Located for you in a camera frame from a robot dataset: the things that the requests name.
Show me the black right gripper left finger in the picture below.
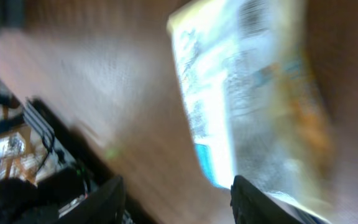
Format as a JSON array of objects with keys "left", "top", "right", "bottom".
[{"left": 55, "top": 175, "right": 126, "bottom": 224}]

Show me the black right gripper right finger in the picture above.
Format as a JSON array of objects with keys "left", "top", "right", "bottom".
[{"left": 230, "top": 175, "right": 303, "bottom": 224}]

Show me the yellow blue snack bag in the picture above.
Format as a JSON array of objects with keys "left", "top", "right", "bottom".
[{"left": 167, "top": 0, "right": 334, "bottom": 223}]

